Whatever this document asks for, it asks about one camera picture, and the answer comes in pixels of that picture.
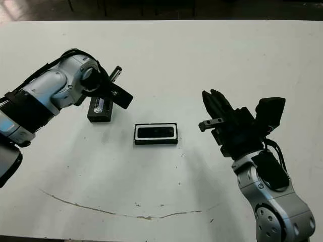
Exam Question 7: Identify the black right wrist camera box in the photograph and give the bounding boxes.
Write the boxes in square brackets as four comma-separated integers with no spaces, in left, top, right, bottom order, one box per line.
[254,96,286,137]

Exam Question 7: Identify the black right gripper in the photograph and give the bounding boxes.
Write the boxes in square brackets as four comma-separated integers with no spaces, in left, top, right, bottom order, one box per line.
[198,88,268,160]

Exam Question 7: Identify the black camera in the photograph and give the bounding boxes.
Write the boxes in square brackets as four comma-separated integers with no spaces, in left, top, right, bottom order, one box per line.
[137,127,176,140]

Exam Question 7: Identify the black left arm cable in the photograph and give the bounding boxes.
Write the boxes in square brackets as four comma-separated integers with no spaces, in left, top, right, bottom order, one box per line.
[4,48,109,101]

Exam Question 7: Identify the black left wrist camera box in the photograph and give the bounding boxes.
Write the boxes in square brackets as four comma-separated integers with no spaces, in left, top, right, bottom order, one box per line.
[107,82,134,110]

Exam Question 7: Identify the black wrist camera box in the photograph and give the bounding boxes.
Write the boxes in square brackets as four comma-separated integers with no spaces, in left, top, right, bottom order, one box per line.
[254,96,286,137]
[107,82,134,110]

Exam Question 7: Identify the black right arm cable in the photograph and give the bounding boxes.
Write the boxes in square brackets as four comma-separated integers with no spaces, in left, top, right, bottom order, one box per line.
[263,137,291,181]

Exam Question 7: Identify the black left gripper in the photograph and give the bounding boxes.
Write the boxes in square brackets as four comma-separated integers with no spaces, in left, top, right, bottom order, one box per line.
[82,65,124,102]

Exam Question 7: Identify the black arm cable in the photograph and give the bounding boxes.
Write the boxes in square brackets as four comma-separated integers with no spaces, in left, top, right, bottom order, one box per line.
[4,48,109,101]
[263,137,291,181]

